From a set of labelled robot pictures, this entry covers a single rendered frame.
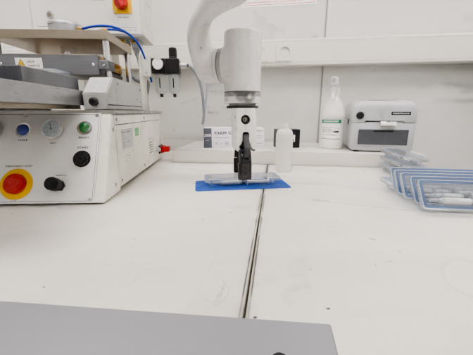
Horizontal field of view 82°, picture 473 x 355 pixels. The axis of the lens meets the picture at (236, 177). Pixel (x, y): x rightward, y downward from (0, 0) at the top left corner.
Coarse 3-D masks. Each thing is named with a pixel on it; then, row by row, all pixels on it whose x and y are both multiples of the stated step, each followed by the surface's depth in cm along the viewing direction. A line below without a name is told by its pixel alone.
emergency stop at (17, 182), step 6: (12, 174) 53; (18, 174) 53; (6, 180) 52; (12, 180) 52; (18, 180) 52; (24, 180) 52; (6, 186) 52; (12, 186) 52; (18, 186) 52; (24, 186) 52; (12, 192) 52; (18, 192) 52
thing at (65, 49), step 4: (64, 48) 70; (68, 48) 70; (72, 48) 71; (64, 52) 70; (68, 52) 70; (72, 52) 71; (76, 52) 72; (116, 64) 77; (116, 68) 76; (120, 68) 76; (104, 72) 69; (112, 72) 75; (116, 72) 77; (120, 72) 80; (72, 76) 73; (76, 76) 73; (80, 76) 73; (84, 76) 73; (88, 76) 73; (92, 76) 73; (96, 76) 73; (100, 76) 73; (104, 76) 73; (116, 76) 77; (120, 76) 80
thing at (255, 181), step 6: (204, 180) 65; (210, 180) 64; (216, 180) 65; (222, 180) 65; (228, 180) 65; (234, 180) 65; (240, 180) 65; (246, 180) 66; (252, 180) 66; (258, 180) 66; (264, 180) 66; (270, 180) 66; (210, 186) 66; (216, 186) 66; (222, 186) 66
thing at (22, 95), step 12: (0, 84) 36; (12, 84) 38; (24, 84) 40; (36, 84) 43; (0, 96) 36; (12, 96) 38; (24, 96) 40; (36, 96) 43; (48, 96) 46; (60, 96) 49; (72, 96) 53; (0, 108) 58; (48, 108) 50; (60, 108) 52; (72, 108) 57
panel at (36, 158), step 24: (0, 120) 55; (24, 120) 56; (72, 120) 56; (96, 120) 56; (0, 144) 54; (24, 144) 55; (48, 144) 55; (72, 144) 55; (96, 144) 55; (0, 168) 53; (24, 168) 54; (48, 168) 54; (72, 168) 54; (96, 168) 54; (0, 192) 52; (24, 192) 53; (48, 192) 53; (72, 192) 53
